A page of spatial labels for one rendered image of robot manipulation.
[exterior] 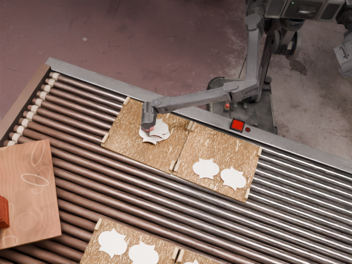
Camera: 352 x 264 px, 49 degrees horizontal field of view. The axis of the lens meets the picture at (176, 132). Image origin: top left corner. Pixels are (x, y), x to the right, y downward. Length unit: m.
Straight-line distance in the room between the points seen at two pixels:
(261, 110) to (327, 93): 0.87
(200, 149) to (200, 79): 1.54
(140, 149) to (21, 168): 0.60
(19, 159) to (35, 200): 0.23
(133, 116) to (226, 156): 0.57
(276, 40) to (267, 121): 0.98
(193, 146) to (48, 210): 0.82
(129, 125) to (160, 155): 0.25
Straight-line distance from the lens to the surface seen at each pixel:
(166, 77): 3.57
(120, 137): 2.14
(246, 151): 2.20
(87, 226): 1.98
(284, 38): 2.36
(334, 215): 2.25
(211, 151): 2.15
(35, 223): 1.90
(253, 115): 3.17
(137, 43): 3.81
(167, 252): 1.93
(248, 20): 2.01
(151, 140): 2.10
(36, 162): 2.01
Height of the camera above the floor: 2.81
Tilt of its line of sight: 60 degrees down
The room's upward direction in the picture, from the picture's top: 12 degrees clockwise
